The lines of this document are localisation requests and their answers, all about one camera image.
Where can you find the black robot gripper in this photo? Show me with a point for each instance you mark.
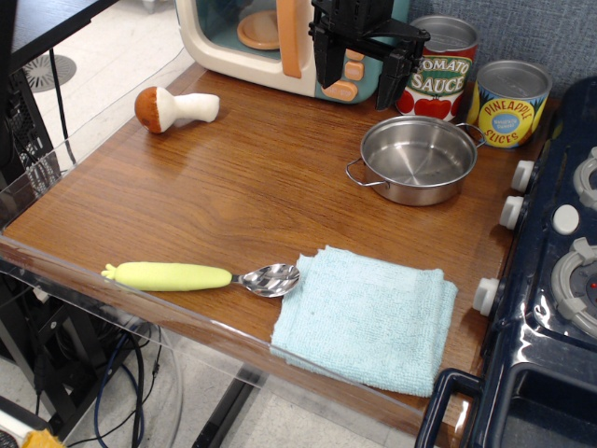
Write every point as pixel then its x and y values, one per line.
pixel 369 28

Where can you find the ice cream scoop yellow handle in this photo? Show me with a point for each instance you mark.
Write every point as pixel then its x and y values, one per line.
pixel 271 281

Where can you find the small stainless steel pot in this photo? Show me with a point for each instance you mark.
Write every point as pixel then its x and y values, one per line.
pixel 416 161

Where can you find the plush brown white mushroom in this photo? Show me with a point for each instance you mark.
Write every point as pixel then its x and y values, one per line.
pixel 157 110

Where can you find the tomato sauce can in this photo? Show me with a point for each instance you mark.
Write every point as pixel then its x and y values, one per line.
pixel 437 88

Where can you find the toy microwave cream teal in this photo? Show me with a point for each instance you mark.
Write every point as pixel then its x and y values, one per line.
pixel 209 33

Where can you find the orange toy microwave plate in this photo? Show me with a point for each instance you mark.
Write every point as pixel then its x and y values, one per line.
pixel 259 30

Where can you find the pineapple slices can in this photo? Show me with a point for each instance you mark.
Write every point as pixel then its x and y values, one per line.
pixel 508 100

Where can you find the white stove knob upper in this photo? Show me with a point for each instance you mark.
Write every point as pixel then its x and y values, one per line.
pixel 522 175

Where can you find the white stove knob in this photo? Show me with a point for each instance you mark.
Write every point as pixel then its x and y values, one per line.
pixel 511 212
pixel 485 295
pixel 522 175

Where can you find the white stove knob middle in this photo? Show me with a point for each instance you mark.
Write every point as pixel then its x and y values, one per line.
pixel 511 212

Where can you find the light blue folded towel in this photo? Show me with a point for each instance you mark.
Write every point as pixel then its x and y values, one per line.
pixel 368 321

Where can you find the white stove knob lower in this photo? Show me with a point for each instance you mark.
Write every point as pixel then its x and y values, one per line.
pixel 485 295

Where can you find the clear acrylic table guard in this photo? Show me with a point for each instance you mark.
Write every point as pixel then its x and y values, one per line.
pixel 262 183

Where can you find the black desk at left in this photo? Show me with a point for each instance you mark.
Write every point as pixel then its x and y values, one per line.
pixel 30 28

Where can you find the dark blue toy stove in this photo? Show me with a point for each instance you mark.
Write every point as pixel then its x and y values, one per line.
pixel 537 386

